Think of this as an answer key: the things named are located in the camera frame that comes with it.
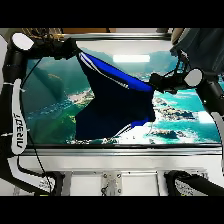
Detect black cable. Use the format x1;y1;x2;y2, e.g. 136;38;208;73
18;57;54;196

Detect silver frame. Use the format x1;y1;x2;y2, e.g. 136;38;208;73
13;143;224;197

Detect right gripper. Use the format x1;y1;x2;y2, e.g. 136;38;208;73
148;72;175;94

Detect navy blue striped trousers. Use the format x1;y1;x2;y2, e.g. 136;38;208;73
73;51;157;142

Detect dark grey garment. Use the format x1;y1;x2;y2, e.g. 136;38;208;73
169;27;224;82

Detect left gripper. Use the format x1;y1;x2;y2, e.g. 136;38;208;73
57;37;81;61

